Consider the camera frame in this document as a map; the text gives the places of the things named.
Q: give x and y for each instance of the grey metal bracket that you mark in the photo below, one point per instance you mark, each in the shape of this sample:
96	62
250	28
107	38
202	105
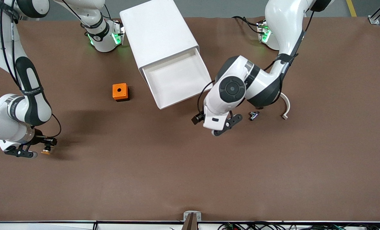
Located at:
186	214

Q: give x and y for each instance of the orange box with hole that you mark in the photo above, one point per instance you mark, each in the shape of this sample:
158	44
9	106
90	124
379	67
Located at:
119	91

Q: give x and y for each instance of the orange push button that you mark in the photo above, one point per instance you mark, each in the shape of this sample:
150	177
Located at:
45	152

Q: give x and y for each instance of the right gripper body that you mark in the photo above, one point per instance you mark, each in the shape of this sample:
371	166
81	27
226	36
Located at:
41	140

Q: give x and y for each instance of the white curved plastic clip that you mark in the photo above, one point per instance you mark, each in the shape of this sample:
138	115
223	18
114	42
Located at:
287	107

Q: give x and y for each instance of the silver metal fitting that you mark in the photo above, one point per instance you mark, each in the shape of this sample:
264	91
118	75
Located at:
254	115

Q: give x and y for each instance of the brown post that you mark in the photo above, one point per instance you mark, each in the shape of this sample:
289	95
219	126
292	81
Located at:
191	223

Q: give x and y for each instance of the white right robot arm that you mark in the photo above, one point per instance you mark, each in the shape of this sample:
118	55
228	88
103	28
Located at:
30	95

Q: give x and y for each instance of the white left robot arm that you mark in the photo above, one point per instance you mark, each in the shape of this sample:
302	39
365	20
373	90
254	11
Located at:
273	19

